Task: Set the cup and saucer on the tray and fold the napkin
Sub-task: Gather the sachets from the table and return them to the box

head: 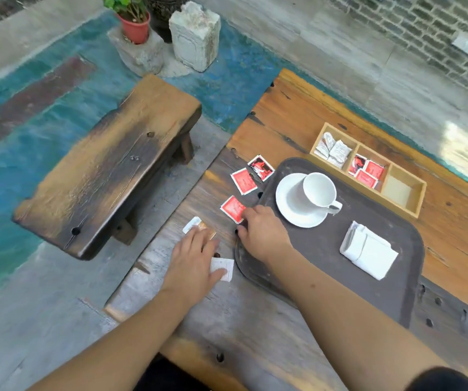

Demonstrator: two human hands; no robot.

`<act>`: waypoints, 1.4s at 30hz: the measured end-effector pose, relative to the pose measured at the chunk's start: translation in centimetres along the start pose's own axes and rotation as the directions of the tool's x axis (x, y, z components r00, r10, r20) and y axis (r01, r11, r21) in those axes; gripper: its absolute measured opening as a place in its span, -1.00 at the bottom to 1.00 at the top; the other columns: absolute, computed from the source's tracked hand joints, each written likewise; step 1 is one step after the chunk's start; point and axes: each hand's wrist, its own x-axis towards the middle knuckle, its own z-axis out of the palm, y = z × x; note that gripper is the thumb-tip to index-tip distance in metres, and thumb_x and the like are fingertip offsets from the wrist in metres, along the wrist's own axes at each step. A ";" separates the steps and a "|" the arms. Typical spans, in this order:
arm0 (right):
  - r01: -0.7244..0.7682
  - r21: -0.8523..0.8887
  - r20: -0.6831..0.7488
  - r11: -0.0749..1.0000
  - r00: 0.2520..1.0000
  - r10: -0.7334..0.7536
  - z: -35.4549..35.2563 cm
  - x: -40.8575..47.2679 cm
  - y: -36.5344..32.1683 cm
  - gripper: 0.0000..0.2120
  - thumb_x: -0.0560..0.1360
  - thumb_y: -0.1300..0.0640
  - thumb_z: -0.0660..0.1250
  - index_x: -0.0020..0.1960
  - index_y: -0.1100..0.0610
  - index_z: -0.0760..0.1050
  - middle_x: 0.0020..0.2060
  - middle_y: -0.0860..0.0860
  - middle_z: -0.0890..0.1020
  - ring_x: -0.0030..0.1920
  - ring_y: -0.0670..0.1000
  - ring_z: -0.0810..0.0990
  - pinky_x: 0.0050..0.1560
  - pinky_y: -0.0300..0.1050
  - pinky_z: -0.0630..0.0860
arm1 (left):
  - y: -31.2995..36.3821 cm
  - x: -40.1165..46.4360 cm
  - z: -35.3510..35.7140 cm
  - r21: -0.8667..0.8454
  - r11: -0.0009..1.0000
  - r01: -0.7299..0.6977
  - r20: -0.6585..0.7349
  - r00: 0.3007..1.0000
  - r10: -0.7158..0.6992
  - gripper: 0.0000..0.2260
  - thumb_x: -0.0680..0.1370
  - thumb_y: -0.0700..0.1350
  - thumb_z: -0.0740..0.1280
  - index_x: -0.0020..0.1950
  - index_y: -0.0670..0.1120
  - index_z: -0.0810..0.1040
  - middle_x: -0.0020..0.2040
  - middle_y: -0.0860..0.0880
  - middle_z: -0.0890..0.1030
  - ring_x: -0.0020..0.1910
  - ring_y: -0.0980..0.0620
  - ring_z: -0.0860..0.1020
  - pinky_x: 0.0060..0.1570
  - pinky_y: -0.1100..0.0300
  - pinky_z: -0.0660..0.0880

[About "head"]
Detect white teacup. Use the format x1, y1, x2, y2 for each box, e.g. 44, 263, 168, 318
302, 172, 344, 215

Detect person's left hand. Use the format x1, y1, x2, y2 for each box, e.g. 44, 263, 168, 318
160, 225, 227, 300

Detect black shirt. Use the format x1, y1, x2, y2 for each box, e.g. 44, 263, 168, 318
405, 366, 468, 391

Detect wooden compartment box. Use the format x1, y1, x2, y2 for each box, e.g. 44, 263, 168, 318
308, 122, 428, 219

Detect black trousers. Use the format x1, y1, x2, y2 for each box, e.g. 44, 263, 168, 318
134, 353, 210, 391

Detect person's right hand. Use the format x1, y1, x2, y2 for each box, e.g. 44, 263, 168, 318
236, 205, 294, 267

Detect white cloth napkin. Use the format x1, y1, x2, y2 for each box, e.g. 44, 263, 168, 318
339, 220, 399, 281

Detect tall plant dark pot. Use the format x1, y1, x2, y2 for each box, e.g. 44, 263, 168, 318
144, 0, 192, 43

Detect person's right forearm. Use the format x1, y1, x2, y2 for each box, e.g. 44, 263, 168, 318
264, 252, 451, 391

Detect wooden table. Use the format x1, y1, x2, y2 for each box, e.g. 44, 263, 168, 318
103, 68, 468, 391

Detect flat grey stone base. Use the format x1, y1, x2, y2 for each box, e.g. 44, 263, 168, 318
107, 26, 194, 78

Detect green plant red pot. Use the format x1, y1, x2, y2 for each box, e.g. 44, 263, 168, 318
102, 0, 151, 45

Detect wooden bench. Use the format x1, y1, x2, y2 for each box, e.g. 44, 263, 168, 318
12, 74, 203, 261

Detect white saucer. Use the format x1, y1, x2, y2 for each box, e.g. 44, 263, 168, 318
275, 173, 331, 229

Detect carved grey stone block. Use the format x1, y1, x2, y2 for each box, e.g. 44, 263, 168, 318
168, 0, 221, 73

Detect person's left forearm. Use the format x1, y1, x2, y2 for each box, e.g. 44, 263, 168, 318
26, 288, 194, 391

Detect dark brown tray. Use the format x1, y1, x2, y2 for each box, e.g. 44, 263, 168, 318
234, 157, 426, 330

